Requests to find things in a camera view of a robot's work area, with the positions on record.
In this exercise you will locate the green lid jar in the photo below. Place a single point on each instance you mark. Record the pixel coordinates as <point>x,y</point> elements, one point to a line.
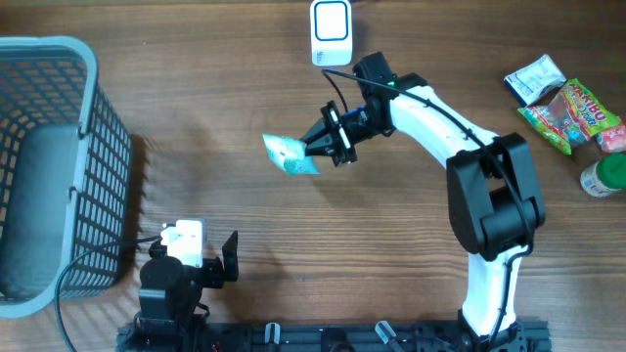
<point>605,177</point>

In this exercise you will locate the grey plastic mesh basket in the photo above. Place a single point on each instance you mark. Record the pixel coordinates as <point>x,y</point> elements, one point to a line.
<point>65,170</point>

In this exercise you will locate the white snack packet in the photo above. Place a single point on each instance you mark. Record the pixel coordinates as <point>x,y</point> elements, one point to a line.
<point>531,83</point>

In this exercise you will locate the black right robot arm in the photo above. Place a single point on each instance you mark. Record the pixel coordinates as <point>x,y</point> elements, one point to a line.
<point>494,199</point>

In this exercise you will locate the Haribo gummy bag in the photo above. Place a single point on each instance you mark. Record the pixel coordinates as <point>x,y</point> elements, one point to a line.
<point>572,118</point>

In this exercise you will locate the teal tissue packet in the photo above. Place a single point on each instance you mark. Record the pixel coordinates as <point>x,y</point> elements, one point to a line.
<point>289,155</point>

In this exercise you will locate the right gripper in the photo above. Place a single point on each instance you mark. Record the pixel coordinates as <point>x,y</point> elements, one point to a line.
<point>336,141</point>

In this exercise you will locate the red white candy packet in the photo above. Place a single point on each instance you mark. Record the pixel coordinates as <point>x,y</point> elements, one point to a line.
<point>612,140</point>

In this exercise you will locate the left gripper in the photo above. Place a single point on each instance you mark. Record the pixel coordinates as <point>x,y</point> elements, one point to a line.
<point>215,278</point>

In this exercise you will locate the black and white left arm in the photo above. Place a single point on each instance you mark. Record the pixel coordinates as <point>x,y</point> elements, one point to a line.
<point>171,316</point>

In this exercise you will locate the white barcode scanner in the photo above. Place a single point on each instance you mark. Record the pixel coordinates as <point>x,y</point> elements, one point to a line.
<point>331,34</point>

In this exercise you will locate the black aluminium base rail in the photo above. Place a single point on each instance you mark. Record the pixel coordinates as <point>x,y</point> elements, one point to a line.
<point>421,337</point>

